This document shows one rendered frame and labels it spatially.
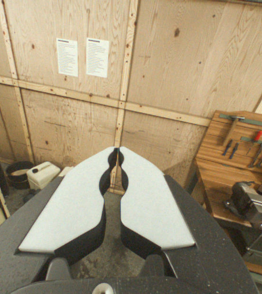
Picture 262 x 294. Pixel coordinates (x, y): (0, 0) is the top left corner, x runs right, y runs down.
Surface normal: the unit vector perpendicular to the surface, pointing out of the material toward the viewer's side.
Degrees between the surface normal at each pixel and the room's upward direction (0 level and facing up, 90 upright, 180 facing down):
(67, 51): 90
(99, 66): 90
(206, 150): 90
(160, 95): 89
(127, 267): 0
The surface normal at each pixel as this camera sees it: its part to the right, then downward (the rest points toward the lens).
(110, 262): 0.15, -0.86
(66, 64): -0.21, 0.45
